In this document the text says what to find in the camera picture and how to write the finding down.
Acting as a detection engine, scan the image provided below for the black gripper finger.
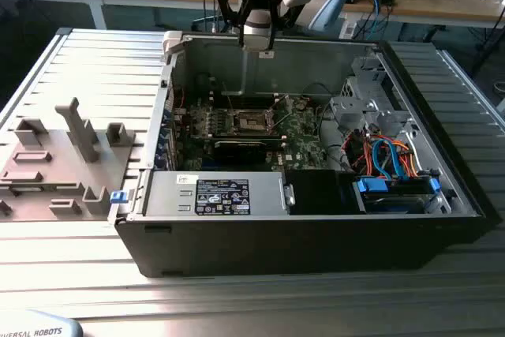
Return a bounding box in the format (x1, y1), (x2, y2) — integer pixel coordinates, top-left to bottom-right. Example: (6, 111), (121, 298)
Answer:
(267, 0), (307, 53)
(215, 0), (253, 49)

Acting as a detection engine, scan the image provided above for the metal socket cover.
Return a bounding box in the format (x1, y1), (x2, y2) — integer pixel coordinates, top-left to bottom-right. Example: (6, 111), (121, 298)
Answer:
(267, 93), (294, 131)

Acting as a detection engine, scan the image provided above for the metal locking lever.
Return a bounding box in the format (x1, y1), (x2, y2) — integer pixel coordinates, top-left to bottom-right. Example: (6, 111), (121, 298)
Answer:
(221, 81), (239, 116)

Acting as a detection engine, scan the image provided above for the CPU socket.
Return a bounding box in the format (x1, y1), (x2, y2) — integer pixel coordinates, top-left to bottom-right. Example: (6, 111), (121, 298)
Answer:
(231, 107), (275, 135)

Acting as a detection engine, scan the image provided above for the green motherboard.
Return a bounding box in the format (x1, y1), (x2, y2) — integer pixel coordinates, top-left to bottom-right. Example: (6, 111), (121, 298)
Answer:
(173, 92), (332, 172)

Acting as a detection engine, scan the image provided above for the metal drive cage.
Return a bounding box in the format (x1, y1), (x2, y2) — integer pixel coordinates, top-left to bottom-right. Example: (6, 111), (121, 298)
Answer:
(328, 54), (422, 145)

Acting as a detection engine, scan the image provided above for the black graphics card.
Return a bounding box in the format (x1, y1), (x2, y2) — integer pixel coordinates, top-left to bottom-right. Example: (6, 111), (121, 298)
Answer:
(211, 140), (288, 165)

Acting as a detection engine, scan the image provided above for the black plastic shroud box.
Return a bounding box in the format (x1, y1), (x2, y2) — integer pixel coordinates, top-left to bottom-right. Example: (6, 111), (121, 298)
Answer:
(283, 169), (357, 216)

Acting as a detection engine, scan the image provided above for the grey power supply unit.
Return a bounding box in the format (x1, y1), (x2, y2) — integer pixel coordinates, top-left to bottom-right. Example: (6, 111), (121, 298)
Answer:
(140, 170), (296, 219)

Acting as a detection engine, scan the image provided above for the hard disk in blue carrier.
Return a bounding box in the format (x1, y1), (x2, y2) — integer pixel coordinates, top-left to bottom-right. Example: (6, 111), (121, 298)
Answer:
(352, 176), (445, 215)

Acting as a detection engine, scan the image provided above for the black PC case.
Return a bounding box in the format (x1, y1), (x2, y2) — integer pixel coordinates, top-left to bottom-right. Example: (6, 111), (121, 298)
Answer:
(107, 30), (501, 279)

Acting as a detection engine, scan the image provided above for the grey parts rack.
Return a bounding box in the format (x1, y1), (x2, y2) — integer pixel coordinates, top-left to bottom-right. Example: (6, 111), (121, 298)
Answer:
(0, 95), (140, 223)

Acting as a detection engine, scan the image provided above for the pale blue teach pendant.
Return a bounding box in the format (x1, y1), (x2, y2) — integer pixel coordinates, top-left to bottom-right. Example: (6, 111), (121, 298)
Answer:
(0, 308), (84, 337)

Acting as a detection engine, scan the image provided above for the blue data wire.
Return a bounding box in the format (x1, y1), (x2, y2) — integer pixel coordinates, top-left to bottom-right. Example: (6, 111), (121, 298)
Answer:
(388, 142), (410, 182)
(372, 138), (395, 179)

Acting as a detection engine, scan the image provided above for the orange wire bundle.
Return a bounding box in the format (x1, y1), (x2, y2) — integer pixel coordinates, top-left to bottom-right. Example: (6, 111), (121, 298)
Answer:
(346, 133), (421, 177)

